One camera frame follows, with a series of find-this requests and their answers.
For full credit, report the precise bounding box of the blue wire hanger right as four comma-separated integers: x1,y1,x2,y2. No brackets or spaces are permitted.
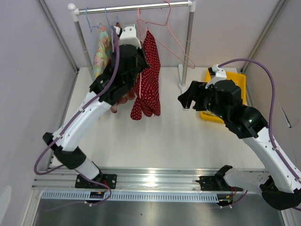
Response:
104,6,116,52

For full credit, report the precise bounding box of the white slotted cable duct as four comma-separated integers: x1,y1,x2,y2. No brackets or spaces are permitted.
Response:
41,190,219,203

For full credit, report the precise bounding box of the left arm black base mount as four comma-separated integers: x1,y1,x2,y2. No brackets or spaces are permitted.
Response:
75,174,118,189

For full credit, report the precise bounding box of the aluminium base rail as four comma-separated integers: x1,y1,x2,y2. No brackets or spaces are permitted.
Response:
32,167,218,193

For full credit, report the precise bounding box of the red plaid garment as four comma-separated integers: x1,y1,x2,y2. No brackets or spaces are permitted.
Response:
111,22,135,113

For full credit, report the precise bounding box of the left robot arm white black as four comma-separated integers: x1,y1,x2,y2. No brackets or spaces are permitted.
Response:
43,44,149,188

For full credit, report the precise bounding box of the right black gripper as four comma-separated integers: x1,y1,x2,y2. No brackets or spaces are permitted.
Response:
177,81,229,121

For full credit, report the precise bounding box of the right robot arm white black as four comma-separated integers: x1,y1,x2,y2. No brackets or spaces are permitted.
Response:
178,80,301,210

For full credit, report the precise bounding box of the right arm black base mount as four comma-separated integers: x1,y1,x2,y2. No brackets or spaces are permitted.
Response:
195,176,243,192

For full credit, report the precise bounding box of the blue wire hanger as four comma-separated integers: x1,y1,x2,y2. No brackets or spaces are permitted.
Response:
85,7,102,71
104,6,116,52

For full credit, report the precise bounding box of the blue wire hanger left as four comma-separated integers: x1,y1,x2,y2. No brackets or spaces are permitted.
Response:
85,7,102,71

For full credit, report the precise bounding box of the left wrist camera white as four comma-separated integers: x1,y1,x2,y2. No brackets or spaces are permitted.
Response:
114,24,142,49

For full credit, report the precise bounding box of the pink wire hanger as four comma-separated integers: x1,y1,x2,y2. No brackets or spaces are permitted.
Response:
147,0,196,69
137,8,148,98

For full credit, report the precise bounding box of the clothes rack metal white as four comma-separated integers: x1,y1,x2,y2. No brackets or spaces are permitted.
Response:
68,0,196,92

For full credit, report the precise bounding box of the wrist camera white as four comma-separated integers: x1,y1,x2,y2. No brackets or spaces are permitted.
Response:
114,24,142,49
205,64,227,89

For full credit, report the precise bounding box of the pastel floral garment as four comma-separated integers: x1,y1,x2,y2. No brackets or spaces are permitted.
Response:
93,26,112,79

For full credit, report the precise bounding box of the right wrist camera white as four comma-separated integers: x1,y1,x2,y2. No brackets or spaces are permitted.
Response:
205,64,227,89

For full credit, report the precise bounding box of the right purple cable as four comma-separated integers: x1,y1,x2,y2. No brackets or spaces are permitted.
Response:
217,58,301,211

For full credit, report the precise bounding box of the yellow plastic tray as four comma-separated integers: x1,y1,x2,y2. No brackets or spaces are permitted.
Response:
200,71,246,124

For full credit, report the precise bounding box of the red polka dot skirt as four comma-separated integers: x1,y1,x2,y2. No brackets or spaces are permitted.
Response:
130,31,161,120

